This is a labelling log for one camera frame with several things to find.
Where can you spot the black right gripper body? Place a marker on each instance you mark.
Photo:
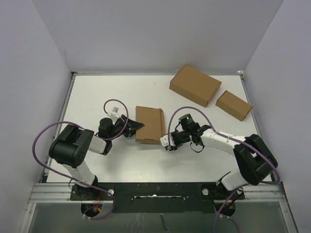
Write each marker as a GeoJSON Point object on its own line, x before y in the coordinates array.
{"type": "Point", "coordinates": [180, 137]}

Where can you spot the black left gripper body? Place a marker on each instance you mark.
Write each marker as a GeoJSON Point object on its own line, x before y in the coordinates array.
{"type": "Point", "coordinates": [117, 128]}

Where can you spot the aluminium table frame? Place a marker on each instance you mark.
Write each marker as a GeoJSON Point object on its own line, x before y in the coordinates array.
{"type": "Point", "coordinates": [128, 146]}

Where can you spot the small closed cardboard box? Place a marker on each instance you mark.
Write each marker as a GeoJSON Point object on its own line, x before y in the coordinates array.
{"type": "Point", "coordinates": [233, 105]}

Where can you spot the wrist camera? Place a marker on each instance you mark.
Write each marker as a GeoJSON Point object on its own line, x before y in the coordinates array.
{"type": "Point", "coordinates": [167, 141]}
{"type": "Point", "coordinates": [113, 113]}

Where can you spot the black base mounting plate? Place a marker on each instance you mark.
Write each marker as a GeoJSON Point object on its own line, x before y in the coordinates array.
{"type": "Point", "coordinates": [156, 197]}

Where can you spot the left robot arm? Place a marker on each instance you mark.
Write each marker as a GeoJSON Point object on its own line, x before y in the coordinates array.
{"type": "Point", "coordinates": [71, 146]}

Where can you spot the large closed cardboard box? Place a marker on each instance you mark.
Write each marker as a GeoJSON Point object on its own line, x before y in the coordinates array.
{"type": "Point", "coordinates": [195, 85]}

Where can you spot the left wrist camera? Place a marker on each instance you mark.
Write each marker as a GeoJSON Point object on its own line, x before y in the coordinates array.
{"type": "Point", "coordinates": [113, 113]}

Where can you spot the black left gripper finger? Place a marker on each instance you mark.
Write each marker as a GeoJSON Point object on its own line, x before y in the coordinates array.
{"type": "Point", "coordinates": [128, 133]}
{"type": "Point", "coordinates": [133, 126]}

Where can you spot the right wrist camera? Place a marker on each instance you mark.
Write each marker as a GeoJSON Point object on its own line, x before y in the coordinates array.
{"type": "Point", "coordinates": [167, 141]}

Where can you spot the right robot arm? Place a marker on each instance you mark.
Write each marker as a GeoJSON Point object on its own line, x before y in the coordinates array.
{"type": "Point", "coordinates": [254, 159]}

